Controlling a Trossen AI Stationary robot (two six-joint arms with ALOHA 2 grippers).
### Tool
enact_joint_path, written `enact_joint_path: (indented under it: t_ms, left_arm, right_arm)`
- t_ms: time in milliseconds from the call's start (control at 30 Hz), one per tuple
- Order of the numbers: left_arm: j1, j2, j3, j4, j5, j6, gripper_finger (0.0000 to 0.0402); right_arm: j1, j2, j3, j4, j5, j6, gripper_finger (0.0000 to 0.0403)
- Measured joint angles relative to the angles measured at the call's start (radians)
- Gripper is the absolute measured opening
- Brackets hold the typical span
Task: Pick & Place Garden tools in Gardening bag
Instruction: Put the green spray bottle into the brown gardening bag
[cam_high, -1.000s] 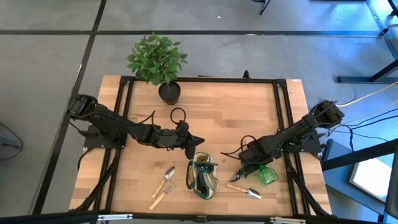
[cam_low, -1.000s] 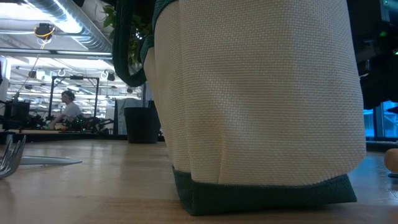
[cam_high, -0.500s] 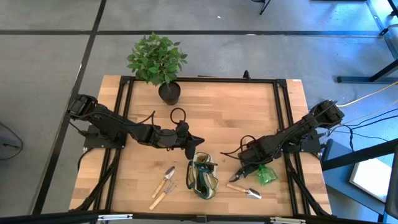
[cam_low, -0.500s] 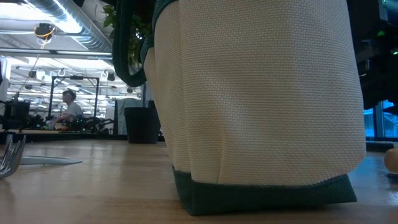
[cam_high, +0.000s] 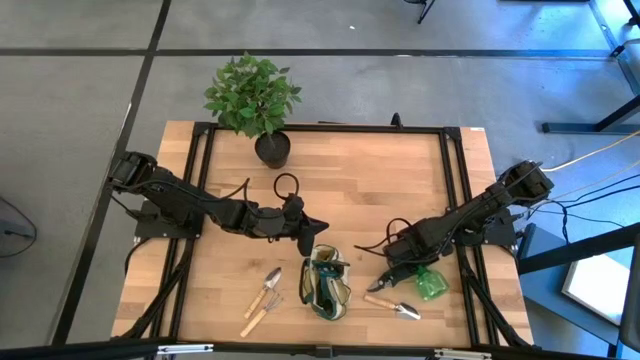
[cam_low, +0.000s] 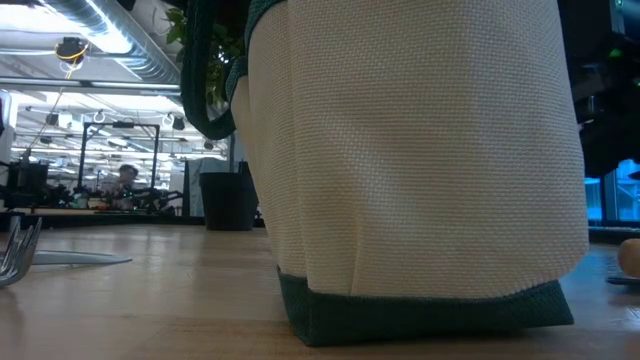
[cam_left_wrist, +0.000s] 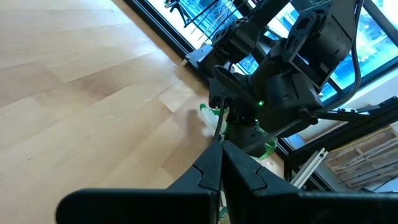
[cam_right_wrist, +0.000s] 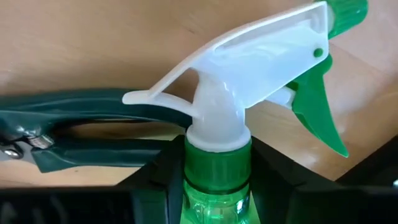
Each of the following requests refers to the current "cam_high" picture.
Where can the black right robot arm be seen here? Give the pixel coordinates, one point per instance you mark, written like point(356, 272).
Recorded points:
point(480, 205)

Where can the black front frame beam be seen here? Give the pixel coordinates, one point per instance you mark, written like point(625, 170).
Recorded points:
point(75, 350)

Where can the green potted tree black pot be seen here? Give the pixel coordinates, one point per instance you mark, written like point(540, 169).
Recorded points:
point(250, 100)

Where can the black desk leg frame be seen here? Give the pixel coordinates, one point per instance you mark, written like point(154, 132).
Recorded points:
point(575, 128)

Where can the black knob on table edge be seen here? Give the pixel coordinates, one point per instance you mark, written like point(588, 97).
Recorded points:
point(397, 121)

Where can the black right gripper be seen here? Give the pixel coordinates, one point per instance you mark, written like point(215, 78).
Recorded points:
point(415, 245)

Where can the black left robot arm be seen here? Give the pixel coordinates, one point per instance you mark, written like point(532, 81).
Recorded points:
point(175, 197)

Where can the white flat board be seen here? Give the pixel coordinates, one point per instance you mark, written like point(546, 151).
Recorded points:
point(595, 287)

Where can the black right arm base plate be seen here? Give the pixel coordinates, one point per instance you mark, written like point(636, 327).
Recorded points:
point(500, 235)

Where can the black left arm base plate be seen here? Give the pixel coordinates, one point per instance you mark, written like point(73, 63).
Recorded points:
point(145, 230)

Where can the green plastic spray bottle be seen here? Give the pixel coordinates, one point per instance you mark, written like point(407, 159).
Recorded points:
point(432, 285)

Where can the silver beam bracket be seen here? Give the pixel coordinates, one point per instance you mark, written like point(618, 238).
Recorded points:
point(462, 354)
point(185, 349)

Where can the wide steel scoop trowel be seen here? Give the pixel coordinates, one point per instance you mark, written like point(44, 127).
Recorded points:
point(407, 311)

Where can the black floor stand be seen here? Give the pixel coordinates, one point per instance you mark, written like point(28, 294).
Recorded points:
point(425, 12)

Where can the cream canvas gardening bag green trim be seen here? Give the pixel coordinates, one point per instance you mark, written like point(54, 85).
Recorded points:
point(327, 305)

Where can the black table frame extrusion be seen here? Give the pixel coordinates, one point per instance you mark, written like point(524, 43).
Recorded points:
point(350, 128)

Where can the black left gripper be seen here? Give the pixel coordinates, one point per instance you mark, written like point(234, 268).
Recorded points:
point(292, 222)

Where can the black slanted floor beam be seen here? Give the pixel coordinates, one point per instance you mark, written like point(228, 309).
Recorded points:
point(575, 250)

